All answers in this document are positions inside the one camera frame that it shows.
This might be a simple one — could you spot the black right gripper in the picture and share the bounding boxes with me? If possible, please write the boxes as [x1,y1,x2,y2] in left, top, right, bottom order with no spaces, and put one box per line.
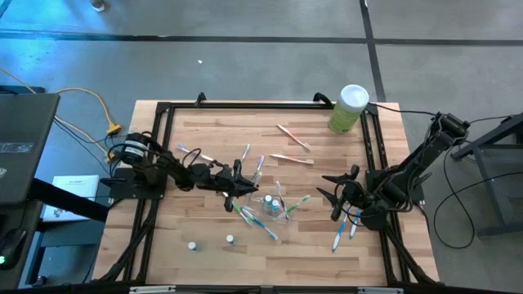
[316,165,369,221]

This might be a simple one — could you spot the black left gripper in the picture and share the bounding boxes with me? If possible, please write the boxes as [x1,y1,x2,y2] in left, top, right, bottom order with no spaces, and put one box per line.
[215,159,259,212]

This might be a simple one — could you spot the clear acrylic organizer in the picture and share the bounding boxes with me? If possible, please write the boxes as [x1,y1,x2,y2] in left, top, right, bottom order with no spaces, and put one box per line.
[248,190,296,224]

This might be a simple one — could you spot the blue and white toothbrush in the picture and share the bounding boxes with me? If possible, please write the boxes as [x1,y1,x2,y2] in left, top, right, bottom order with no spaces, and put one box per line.
[242,207,280,243]
[349,207,363,240]
[331,203,349,253]

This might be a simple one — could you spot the green disinfecting wipes canister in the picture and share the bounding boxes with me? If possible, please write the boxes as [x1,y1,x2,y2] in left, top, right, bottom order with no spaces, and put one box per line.
[327,84,370,135]

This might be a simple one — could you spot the white booklet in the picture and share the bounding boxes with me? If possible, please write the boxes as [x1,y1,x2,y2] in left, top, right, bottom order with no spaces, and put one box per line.
[42,174,101,223]

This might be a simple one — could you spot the black diagonal bar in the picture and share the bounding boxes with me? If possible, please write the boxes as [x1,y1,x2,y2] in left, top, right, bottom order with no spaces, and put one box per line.
[30,177,110,224]

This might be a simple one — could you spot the grey cabinet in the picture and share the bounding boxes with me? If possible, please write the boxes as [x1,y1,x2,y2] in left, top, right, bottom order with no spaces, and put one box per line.
[25,220,106,287]

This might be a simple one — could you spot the grey laptop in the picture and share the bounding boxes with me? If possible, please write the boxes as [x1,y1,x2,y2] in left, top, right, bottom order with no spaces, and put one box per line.
[0,92,61,205]

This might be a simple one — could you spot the black computer mouse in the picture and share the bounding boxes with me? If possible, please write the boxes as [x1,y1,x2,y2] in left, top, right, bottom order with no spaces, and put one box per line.
[0,227,28,271]

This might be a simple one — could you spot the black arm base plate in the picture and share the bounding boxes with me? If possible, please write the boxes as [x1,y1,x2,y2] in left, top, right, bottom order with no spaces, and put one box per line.
[365,169,426,204]
[109,167,168,201]

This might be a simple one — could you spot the long black cable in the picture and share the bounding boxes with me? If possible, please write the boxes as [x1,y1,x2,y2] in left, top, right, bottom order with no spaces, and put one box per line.
[367,101,440,118]

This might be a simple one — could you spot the silver bracket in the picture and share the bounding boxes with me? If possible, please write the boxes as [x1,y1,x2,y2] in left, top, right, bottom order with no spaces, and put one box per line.
[128,285,177,294]
[357,287,405,294]

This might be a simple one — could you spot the looped black floor cable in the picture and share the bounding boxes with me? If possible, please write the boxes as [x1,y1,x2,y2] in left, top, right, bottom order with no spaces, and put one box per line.
[432,146,523,250]

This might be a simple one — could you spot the yellow cable with plug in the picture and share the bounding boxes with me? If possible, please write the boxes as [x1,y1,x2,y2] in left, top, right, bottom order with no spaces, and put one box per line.
[0,67,118,163]
[56,87,123,136]

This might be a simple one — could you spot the black desk frame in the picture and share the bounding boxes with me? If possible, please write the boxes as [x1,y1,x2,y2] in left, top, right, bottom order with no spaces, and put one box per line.
[451,112,523,238]

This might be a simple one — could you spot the arched black cable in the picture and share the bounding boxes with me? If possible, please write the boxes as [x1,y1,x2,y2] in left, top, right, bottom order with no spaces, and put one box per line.
[467,115,515,126]

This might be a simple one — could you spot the black cable bundle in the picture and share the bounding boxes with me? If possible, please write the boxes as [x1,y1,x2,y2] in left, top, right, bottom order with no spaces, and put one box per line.
[51,117,123,164]

